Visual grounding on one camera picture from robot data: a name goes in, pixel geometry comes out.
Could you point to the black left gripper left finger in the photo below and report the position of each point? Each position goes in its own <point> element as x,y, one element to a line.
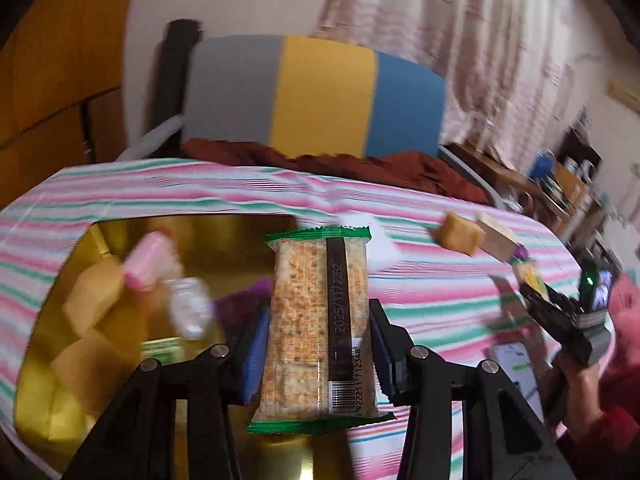
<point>223,376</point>

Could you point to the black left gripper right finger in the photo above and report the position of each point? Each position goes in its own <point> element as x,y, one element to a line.
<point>412,375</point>

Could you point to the green cream carton box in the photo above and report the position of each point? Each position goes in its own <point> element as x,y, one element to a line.
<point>166,350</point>

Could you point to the purple snack wrapper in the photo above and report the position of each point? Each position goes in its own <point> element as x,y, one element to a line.
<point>234,310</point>

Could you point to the clear plastic bag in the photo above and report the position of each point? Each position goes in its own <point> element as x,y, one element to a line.
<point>189,307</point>

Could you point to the yellow green cracker packet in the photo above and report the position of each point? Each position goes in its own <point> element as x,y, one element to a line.
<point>526,272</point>

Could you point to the cream cardboard box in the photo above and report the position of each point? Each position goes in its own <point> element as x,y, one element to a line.
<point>499,241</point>

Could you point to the yellow sponge back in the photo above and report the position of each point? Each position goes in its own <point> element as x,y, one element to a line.
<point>93,371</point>

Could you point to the yellow sponge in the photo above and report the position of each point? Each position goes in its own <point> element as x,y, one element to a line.
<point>93,294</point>
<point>459,234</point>
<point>93,371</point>

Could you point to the yellow sponge front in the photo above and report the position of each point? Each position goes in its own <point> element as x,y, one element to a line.
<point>459,234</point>

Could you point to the person right hand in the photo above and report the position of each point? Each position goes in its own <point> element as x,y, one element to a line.
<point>583,401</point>

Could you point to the white smartphone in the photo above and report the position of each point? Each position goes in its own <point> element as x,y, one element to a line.
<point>515,361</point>

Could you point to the striped pink green bedsheet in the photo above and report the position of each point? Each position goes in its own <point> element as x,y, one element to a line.
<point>458,305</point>

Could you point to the wooden side table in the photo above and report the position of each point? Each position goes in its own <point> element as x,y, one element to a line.
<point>495,174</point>

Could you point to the dark red cloth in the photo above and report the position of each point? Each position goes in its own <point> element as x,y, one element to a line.
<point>413,170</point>

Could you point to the grey yellow blue chair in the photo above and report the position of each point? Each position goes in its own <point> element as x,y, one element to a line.
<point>307,96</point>

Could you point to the pink patterned curtain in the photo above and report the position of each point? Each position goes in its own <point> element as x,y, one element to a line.
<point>503,60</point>

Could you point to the wooden wardrobe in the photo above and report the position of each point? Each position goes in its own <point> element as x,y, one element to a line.
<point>62,71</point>

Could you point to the black post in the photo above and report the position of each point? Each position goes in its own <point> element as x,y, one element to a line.
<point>169,74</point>

